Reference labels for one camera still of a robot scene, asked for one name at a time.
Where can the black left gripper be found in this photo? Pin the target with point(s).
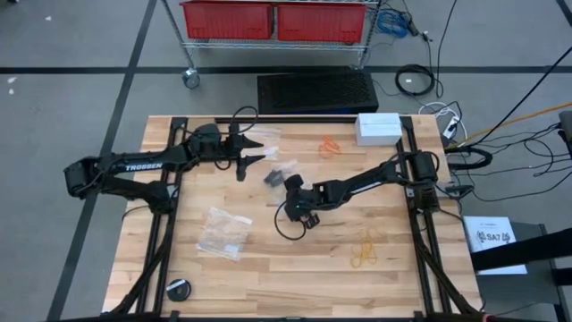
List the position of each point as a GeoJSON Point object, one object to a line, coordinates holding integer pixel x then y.
{"type": "Point", "coordinates": [207, 141]}

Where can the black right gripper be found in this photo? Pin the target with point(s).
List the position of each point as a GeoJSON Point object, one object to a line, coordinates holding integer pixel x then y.
{"type": "Point", "coordinates": [306, 201]}

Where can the wide black rubber band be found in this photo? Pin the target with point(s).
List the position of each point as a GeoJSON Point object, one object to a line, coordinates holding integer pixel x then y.
{"type": "Point", "coordinates": [280, 175]}
{"type": "Point", "coordinates": [270, 179]}

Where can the yellow rubber band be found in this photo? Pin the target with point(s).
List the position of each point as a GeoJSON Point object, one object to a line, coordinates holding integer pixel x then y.
{"type": "Point", "coordinates": [357, 261]}
{"type": "Point", "coordinates": [367, 250]}

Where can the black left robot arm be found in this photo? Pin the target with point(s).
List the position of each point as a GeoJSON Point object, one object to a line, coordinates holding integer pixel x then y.
{"type": "Point", "coordinates": [143, 167]}

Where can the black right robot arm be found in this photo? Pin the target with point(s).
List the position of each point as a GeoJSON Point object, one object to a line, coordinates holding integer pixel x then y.
{"type": "Point", "coordinates": [366, 179]}

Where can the white box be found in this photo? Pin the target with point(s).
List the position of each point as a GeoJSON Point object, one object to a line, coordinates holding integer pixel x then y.
{"type": "Point", "coordinates": [379, 129]}

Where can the red plastic storage bin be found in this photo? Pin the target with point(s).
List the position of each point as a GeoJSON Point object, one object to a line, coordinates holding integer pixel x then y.
{"type": "Point", "coordinates": [228, 20]}
{"type": "Point", "coordinates": [322, 22]}

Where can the black round tape roll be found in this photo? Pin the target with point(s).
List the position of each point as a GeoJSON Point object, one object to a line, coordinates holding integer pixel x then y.
{"type": "Point", "coordinates": [179, 290]}

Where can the black power adapter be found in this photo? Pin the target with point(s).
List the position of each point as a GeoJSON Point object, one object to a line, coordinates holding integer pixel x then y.
{"type": "Point", "coordinates": [460, 189]}

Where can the white power strip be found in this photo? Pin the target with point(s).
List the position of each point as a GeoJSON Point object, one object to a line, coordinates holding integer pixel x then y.
{"type": "Point", "coordinates": [451, 127]}

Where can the white SA7 booklet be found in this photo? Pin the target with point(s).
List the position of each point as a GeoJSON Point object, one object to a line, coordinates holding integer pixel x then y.
{"type": "Point", "coordinates": [491, 250]}

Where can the grey side table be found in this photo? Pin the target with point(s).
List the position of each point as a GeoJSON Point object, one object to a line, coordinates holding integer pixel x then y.
{"type": "Point", "coordinates": [514, 290]}

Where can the black bar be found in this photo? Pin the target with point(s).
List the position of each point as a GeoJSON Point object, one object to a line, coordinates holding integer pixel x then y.
{"type": "Point", "coordinates": [536, 248]}

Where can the black aluminium table frame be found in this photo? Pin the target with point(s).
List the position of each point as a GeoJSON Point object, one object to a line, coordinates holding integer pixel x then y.
{"type": "Point", "coordinates": [290, 120]}

